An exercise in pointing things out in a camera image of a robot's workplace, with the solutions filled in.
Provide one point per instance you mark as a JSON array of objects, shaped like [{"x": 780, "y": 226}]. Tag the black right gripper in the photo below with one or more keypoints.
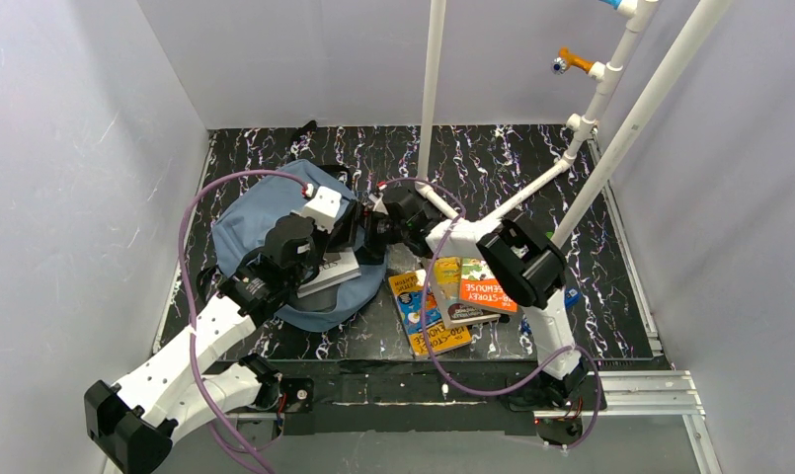
[{"x": 382, "y": 222}]

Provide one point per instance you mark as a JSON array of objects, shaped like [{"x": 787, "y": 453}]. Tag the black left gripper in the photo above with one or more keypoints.
[{"x": 347, "y": 226}]

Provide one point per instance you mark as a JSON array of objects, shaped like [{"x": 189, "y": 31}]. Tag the white style magazine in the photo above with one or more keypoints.
[{"x": 335, "y": 269}]

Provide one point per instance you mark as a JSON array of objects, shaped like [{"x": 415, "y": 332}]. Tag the light blue student backpack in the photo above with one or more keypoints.
[{"x": 242, "y": 227}]

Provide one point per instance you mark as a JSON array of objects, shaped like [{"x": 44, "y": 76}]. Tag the beige paperback book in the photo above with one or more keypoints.
[{"x": 445, "y": 289}]

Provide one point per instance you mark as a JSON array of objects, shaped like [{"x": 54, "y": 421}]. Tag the orange storey treehouse book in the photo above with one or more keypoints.
[{"x": 480, "y": 288}]

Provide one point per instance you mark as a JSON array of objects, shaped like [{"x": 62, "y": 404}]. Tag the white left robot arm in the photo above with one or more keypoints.
[{"x": 137, "y": 420}]

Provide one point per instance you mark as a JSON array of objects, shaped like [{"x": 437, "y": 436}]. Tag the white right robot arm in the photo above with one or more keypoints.
[{"x": 529, "y": 267}]

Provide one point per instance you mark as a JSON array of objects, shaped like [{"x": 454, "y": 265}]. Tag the colourful blue storey book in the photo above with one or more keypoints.
[{"x": 418, "y": 317}]

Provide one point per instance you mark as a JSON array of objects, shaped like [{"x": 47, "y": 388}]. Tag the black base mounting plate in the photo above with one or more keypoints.
[{"x": 396, "y": 396}]

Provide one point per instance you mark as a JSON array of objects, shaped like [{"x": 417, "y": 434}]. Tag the orange blue pipe valve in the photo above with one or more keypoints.
[{"x": 566, "y": 59}]

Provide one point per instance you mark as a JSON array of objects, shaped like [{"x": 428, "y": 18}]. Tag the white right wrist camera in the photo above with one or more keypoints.
[{"x": 374, "y": 203}]

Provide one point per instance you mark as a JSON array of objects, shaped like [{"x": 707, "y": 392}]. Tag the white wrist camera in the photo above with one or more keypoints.
[
  {"x": 323, "y": 206},
  {"x": 374, "y": 203}
]

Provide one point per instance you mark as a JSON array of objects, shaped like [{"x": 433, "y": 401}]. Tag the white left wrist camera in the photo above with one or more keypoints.
[{"x": 323, "y": 206}]

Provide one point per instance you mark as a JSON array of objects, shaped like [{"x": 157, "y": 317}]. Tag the white pvc pipe frame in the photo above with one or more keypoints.
[{"x": 638, "y": 14}]

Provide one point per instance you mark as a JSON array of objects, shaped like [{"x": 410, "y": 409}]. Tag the aluminium rail frame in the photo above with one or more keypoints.
[{"x": 633, "y": 393}]

